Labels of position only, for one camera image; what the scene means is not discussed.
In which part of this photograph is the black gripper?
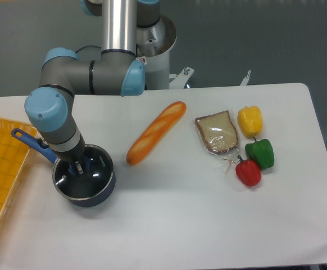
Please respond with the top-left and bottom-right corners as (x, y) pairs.
(49, 137), (85, 175)

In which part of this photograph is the glass lid with blue knob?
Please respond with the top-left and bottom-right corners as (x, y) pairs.
(53, 144), (116, 200)

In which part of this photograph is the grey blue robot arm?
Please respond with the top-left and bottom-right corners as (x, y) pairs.
(24, 1), (161, 174)

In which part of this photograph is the orange baguette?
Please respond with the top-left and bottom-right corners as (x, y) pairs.
(126, 101), (187, 165)

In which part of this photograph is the wrapped bread slice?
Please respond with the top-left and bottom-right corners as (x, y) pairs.
(194, 110), (239, 172)

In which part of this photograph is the red bell pepper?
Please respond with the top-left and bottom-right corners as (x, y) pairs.
(235, 155), (262, 187)

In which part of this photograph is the yellow bell pepper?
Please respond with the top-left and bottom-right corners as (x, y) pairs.
(237, 106), (263, 138)

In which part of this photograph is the green bell pepper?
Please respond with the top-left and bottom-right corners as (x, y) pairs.
(245, 137), (275, 170)

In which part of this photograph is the blue saucepan with handle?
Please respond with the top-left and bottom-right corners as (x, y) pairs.
(11, 128), (117, 208)

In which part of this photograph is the black floor cable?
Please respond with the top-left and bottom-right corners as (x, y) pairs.
(75, 45), (102, 54)

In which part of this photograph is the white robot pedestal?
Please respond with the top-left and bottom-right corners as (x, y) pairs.
(137, 15), (177, 90)

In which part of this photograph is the white metal base frame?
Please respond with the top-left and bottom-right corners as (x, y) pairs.
(159, 66), (252, 89)

